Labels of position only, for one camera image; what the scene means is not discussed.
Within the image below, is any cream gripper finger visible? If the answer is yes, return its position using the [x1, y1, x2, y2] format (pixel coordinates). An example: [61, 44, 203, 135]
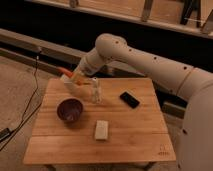
[70, 77, 79, 84]
[81, 82, 92, 86]

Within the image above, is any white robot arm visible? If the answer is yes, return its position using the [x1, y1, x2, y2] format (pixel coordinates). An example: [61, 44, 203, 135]
[71, 33, 213, 171]

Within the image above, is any white ceramic cup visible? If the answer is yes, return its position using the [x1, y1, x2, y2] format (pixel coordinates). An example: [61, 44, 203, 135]
[60, 73, 88, 98]

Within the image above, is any clear glass bottle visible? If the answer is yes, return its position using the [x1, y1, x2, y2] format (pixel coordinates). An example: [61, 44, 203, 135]
[92, 77, 101, 103]

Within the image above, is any purple bowl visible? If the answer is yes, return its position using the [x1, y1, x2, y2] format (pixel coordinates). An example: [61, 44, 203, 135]
[57, 98, 83, 123]

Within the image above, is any white sponge block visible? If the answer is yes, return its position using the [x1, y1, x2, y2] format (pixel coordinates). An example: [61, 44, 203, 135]
[95, 120, 108, 140]

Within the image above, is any black phone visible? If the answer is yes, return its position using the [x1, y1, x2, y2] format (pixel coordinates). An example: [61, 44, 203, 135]
[120, 92, 140, 108]

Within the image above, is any wooden table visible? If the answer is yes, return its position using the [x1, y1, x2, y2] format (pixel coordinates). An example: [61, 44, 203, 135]
[24, 78, 176, 164]

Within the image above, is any black floor device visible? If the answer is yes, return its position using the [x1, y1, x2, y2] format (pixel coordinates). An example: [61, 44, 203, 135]
[0, 128, 11, 141]

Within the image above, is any black cable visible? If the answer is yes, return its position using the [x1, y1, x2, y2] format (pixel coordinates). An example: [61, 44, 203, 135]
[0, 51, 43, 152]

